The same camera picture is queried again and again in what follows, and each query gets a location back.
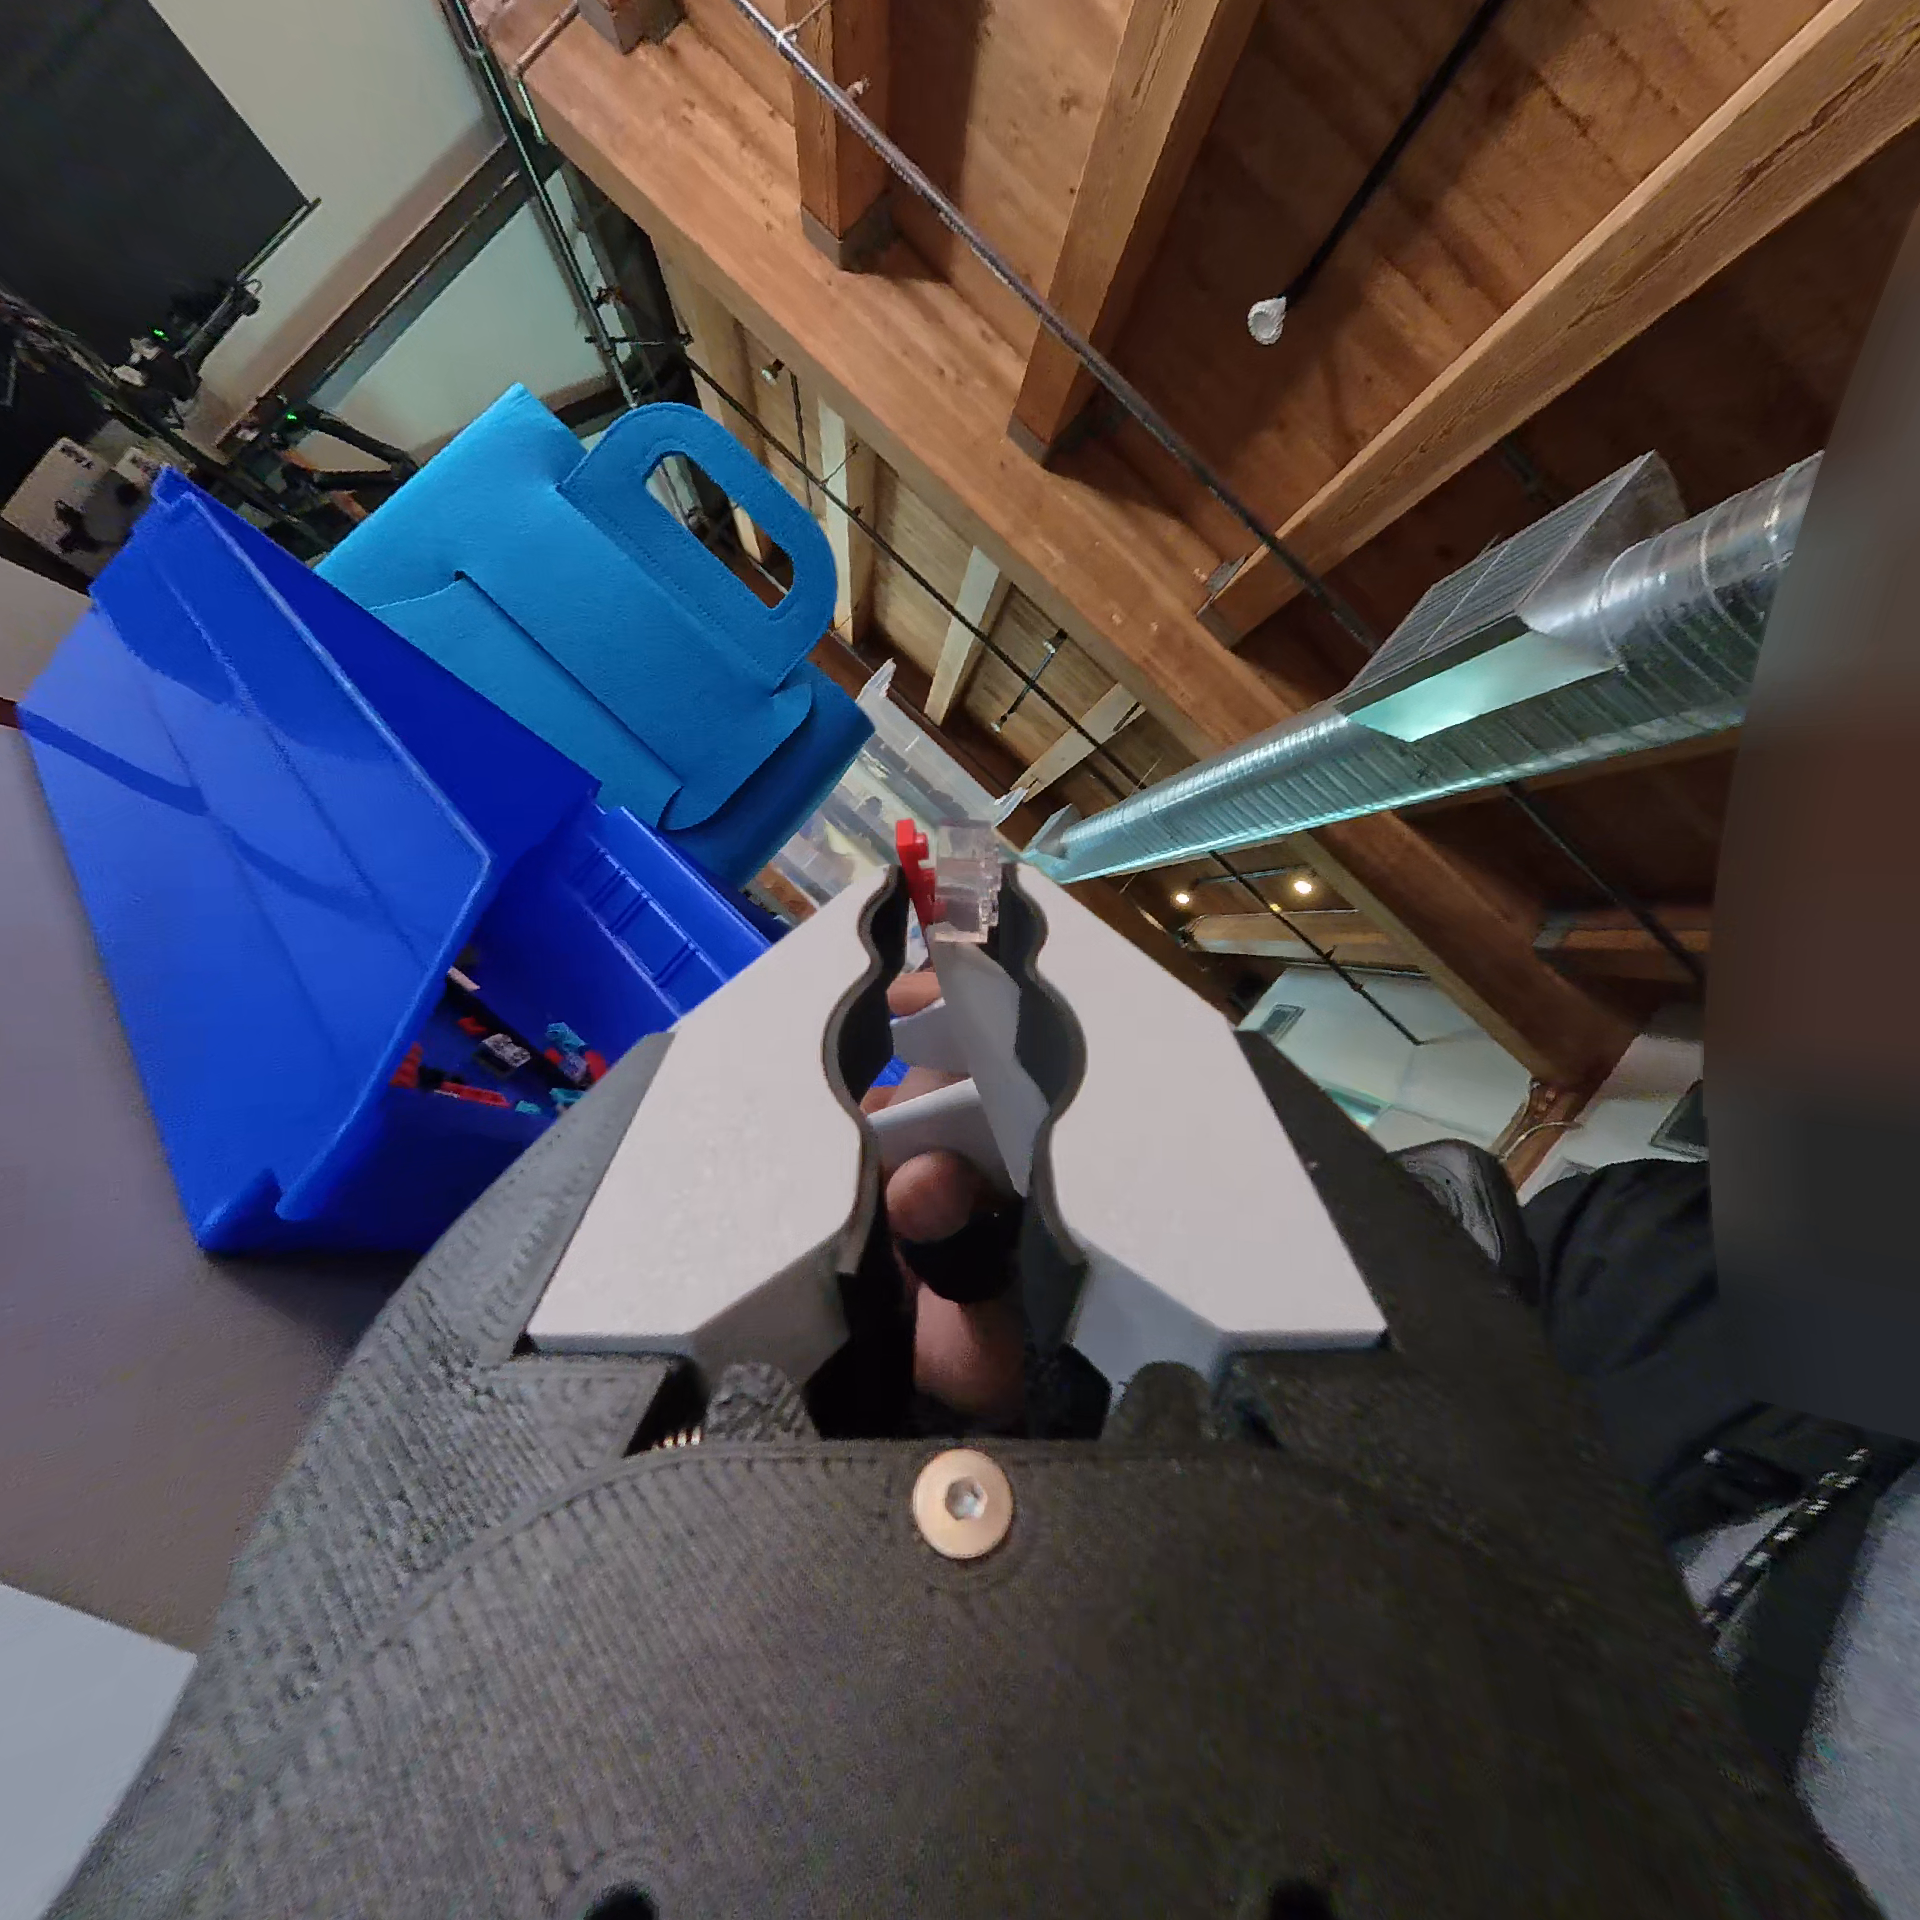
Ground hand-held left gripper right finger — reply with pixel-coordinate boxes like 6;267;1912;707
995;864;1391;1394

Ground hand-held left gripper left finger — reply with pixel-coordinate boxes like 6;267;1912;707
525;867;915;1390

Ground clear toy brick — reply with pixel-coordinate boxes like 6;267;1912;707
929;822;1003;947

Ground pile of toy bricks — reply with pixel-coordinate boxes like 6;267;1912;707
386;960;617;1121

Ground blue plastic bin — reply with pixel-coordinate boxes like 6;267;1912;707
496;802;782;1052
18;464;633;1254

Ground person's right hand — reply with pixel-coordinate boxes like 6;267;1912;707
882;966;1039;1427

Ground clear plastic storage drawers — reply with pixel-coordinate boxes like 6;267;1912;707
755;660;1081;916

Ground blue felt bag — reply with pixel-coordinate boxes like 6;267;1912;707
317;382;879;886

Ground person's grey shirt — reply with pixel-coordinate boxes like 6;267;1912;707
1656;1464;1920;1920

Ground toy brick instruction booklet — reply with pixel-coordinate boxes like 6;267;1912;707
0;1582;195;1920

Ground white equipment box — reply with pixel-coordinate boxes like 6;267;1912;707
0;435;160;570

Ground dark partition curtain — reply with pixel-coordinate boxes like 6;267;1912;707
0;0;320;368

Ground silver ventilation duct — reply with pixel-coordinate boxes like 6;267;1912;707
1025;451;1824;886

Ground black white cord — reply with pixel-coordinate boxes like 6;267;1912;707
1702;1448;1877;1636

